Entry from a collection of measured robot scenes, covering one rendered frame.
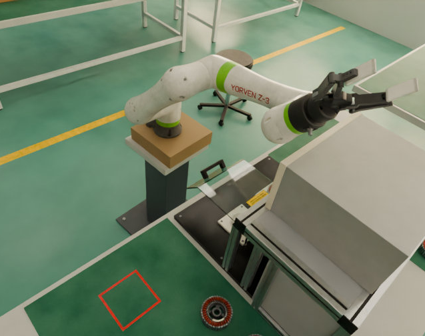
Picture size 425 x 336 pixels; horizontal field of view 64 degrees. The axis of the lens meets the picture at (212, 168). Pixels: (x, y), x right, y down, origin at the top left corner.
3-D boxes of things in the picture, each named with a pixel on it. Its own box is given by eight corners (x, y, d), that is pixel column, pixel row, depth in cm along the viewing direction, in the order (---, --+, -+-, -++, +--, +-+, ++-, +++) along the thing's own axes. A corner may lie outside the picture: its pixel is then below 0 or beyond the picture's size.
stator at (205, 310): (198, 301, 124) (199, 296, 122) (228, 298, 126) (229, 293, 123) (201, 333, 116) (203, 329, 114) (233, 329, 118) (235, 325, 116)
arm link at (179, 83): (115, 105, 158) (164, 65, 113) (145, 95, 166) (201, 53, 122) (128, 131, 160) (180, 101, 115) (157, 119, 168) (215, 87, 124)
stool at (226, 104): (191, 104, 338) (195, 51, 299) (226, 89, 365) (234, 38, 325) (229, 133, 313) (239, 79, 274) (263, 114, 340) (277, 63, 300)
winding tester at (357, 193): (264, 206, 111) (279, 161, 97) (335, 153, 135) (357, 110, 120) (370, 295, 93) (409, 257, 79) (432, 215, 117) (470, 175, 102)
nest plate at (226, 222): (217, 222, 147) (217, 221, 146) (241, 205, 155) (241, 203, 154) (242, 246, 140) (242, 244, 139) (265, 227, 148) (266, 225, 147)
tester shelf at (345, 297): (233, 226, 110) (235, 217, 107) (343, 144, 146) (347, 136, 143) (350, 335, 90) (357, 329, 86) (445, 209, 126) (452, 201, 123)
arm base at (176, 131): (131, 121, 180) (130, 111, 176) (150, 109, 189) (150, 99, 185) (169, 142, 171) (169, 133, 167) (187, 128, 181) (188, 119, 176)
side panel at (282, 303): (250, 305, 125) (271, 261, 103) (255, 300, 127) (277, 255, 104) (311, 369, 112) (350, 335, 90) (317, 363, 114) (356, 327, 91)
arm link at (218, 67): (191, 86, 135) (189, 55, 128) (215, 77, 142) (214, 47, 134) (222, 101, 124) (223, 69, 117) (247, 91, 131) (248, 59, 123)
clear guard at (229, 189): (186, 188, 128) (187, 177, 123) (231, 161, 140) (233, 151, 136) (249, 247, 113) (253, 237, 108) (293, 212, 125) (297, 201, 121)
